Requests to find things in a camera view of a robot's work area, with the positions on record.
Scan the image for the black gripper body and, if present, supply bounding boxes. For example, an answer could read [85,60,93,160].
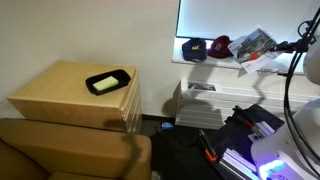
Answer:
[278,39,315,53]

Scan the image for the colourful picture book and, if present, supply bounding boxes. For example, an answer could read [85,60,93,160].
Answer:
[228,28,282,73]

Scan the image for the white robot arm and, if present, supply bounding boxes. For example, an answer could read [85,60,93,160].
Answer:
[251,8,320,180]

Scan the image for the wooden drawer cabinet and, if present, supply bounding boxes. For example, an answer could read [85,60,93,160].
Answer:
[8,61,142,133]

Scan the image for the maroon baseball cap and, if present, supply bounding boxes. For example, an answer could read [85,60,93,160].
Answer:
[208,35,232,59]

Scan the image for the navy baseball cap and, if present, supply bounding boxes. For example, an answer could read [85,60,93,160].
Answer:
[182,38,207,62]

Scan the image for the leaflet on radiator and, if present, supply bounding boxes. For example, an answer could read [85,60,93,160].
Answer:
[188,82,222,92]

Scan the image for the white radiator heater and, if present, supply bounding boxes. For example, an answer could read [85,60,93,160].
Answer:
[175,79,284,129]

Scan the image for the orange black clamp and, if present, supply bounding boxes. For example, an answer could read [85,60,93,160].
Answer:
[198,130,218,163]

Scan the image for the small blue floor object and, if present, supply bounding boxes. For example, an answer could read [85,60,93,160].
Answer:
[161,122,173,130]

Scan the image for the yellow sponge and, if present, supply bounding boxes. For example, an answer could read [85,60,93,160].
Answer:
[93,76,119,91]

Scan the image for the black plastic tray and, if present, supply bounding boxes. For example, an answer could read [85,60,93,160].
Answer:
[85,69,131,96]

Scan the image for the brown leather sofa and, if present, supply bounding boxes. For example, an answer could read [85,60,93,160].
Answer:
[0,119,152,180]

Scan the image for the black hanging cable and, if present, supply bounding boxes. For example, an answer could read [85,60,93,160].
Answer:
[283,6,320,178]

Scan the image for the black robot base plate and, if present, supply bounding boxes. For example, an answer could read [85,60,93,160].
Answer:
[201,104,284,180]

